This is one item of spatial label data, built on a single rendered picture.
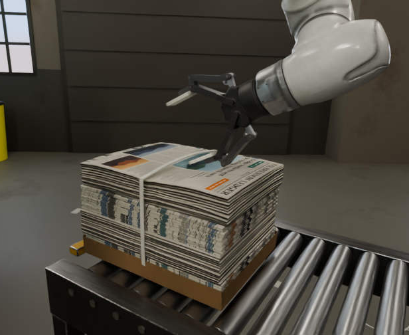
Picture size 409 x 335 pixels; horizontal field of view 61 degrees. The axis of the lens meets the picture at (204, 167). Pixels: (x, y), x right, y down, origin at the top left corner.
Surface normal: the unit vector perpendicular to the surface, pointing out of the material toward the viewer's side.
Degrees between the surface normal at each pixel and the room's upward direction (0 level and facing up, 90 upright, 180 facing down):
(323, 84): 117
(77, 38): 90
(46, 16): 90
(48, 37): 90
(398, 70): 90
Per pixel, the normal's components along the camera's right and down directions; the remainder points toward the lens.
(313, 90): -0.27, 0.78
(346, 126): 0.07, 0.29
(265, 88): -0.52, 0.23
